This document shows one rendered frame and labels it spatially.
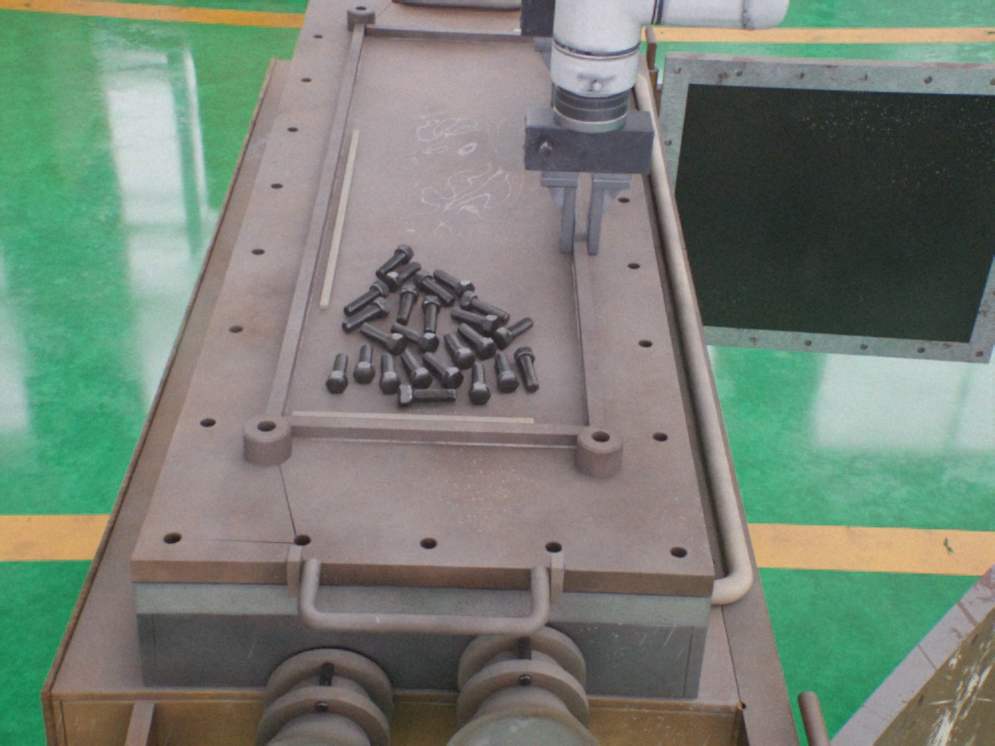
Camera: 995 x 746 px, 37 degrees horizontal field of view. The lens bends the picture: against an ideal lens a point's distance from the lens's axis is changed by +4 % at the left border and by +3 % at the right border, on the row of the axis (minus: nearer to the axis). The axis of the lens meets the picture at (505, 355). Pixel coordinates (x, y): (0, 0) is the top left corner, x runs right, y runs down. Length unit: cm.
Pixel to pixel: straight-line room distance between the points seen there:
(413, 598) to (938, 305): 174
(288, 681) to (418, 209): 63
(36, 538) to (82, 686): 210
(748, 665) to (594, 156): 54
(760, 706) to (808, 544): 212
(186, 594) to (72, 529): 219
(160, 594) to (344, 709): 17
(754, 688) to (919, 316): 157
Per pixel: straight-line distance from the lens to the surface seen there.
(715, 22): 143
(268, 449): 122
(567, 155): 148
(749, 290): 267
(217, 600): 117
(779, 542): 334
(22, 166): 490
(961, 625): 138
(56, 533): 335
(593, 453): 121
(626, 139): 148
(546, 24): 182
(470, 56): 204
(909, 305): 273
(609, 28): 141
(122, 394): 375
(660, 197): 194
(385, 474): 122
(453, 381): 131
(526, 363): 134
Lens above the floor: 212
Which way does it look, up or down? 33 degrees down
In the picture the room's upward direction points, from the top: 3 degrees clockwise
